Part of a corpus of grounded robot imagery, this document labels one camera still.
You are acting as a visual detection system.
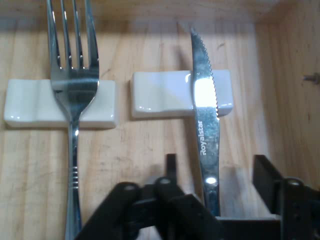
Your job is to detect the steel fork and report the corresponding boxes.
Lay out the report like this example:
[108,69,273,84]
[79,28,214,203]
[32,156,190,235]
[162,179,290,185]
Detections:
[45,0,100,240]

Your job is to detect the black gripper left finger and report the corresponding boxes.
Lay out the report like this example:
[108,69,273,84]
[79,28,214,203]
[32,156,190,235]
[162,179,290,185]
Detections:
[74,153,224,240]

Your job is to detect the light wooden drawer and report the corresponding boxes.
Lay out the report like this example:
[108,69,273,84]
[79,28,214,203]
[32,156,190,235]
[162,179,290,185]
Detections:
[0,0,320,240]

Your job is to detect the serrated steel table knife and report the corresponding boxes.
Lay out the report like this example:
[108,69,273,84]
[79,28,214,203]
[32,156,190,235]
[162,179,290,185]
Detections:
[188,26,222,218]

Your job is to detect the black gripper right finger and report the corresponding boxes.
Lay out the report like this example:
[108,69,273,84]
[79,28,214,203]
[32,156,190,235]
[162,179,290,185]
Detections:
[252,154,320,240]

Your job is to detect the white ceramic cutlery rest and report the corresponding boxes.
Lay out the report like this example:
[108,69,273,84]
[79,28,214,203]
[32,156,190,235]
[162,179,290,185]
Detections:
[3,78,119,131]
[130,69,235,119]

